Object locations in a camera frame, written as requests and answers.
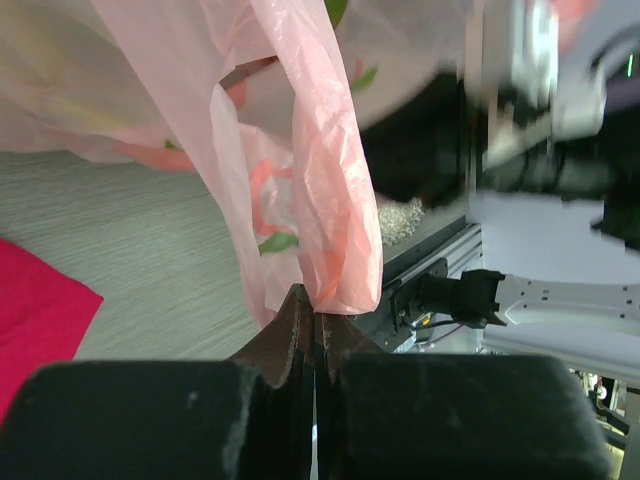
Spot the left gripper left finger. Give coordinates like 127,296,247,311
1,286,314,479

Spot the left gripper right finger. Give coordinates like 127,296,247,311
314,314,610,479

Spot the pink plastic bag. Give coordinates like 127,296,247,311
1,1,479,324

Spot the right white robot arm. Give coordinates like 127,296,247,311
420,1,639,362

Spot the red cloth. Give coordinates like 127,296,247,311
1,240,103,415

